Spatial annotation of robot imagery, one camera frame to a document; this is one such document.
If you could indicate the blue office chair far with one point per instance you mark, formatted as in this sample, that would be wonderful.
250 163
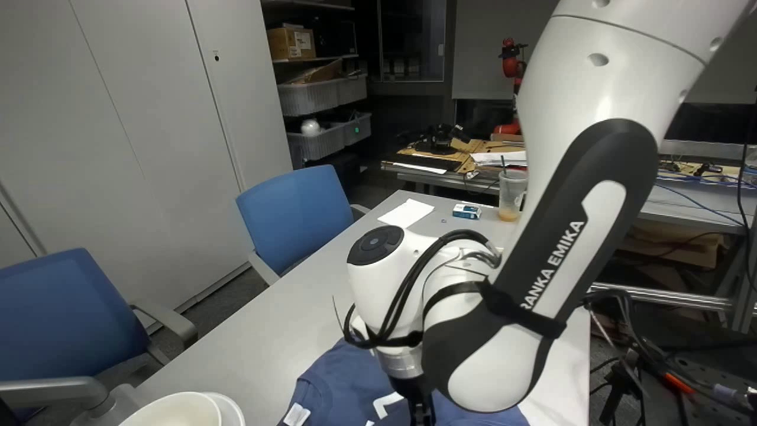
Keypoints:
294 213

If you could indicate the grey storage shelf bins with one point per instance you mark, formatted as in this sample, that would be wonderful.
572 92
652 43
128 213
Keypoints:
319 77

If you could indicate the orange black clamp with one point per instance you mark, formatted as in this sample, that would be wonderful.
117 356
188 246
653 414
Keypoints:
653 389

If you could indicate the blue office chair near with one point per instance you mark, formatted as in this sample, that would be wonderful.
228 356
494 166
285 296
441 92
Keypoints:
65 335

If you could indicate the white bowl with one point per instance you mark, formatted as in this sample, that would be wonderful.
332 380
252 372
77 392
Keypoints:
188 408

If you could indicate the cluttered background workbench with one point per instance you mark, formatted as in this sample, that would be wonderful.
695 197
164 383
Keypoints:
695 184

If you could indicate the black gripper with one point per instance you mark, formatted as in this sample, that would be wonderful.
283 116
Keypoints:
419 404

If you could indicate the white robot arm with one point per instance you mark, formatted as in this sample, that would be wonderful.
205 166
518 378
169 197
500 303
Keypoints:
598 96

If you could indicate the clear plastic cup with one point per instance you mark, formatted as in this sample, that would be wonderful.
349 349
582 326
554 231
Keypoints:
511 195

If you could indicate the blue T-shirt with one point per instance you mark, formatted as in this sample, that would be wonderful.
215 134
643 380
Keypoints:
349 386

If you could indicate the white paper sheet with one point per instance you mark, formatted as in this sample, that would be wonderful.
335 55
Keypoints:
407 213

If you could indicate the small blue white box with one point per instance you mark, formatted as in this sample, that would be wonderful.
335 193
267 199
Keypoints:
466 211

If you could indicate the blue office chair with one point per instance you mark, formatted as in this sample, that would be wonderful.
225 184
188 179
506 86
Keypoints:
65 335
294 213

